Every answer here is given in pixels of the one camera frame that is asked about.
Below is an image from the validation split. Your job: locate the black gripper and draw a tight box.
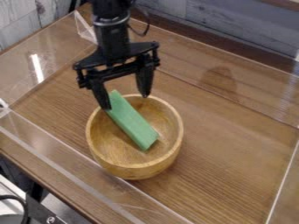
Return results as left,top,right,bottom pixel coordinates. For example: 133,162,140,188
73,18,160,110

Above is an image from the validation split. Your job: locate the black cable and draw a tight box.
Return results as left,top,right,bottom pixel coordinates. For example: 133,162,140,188
0,194,30,224

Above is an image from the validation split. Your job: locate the green rectangular block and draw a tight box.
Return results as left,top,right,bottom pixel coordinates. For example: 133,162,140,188
106,90,158,151

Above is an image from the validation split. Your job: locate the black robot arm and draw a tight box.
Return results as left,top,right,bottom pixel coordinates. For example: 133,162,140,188
73,0,160,110

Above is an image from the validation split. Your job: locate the brown wooden bowl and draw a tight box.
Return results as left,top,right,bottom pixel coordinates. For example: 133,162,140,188
85,94,182,180

